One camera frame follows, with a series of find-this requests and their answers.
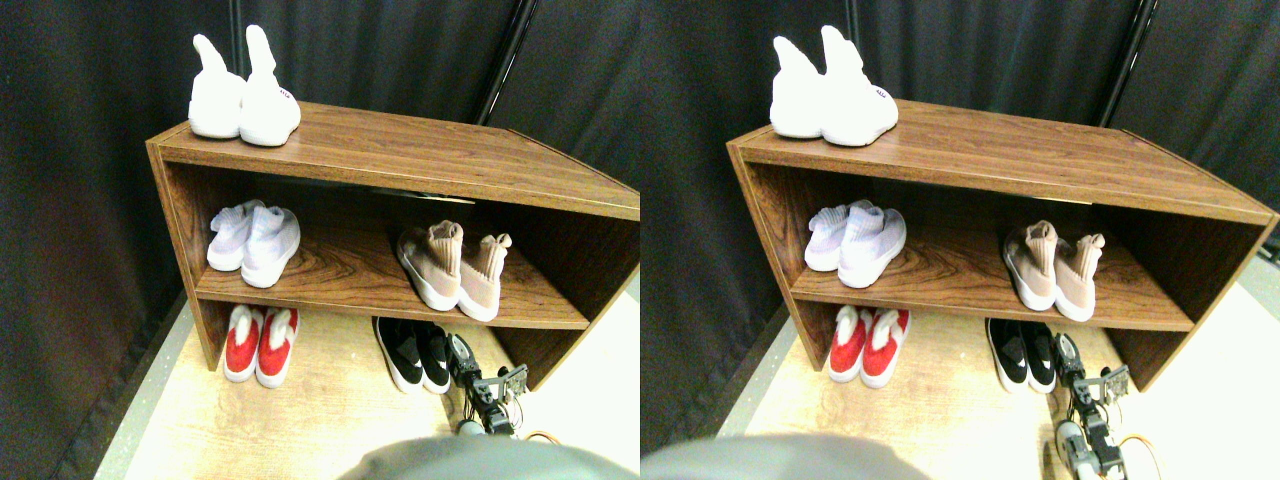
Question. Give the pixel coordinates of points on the black shoe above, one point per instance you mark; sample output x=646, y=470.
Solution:
x=1008, y=355
x=400, y=355
x=435, y=360
x=1040, y=360

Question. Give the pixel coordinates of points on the white shoe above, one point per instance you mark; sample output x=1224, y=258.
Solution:
x=270, y=115
x=797, y=105
x=215, y=105
x=860, y=115

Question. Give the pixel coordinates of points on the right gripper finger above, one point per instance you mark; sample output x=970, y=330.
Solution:
x=1070, y=358
x=463, y=360

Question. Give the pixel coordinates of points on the brown shoe rack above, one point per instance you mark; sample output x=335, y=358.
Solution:
x=1030, y=150
x=430, y=150

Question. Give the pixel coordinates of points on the pale lilac shoe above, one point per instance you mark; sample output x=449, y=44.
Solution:
x=230, y=245
x=870, y=255
x=270, y=255
x=827, y=245

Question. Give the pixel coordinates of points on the red shoe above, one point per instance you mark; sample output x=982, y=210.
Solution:
x=276, y=352
x=882, y=352
x=848, y=350
x=242, y=350

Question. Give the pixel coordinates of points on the beige shoe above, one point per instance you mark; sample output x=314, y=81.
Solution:
x=428, y=270
x=482, y=285
x=1030, y=270
x=1077, y=285

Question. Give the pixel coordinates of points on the curtain stand pole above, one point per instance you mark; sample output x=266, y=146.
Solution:
x=1130, y=60
x=505, y=60
x=851, y=20

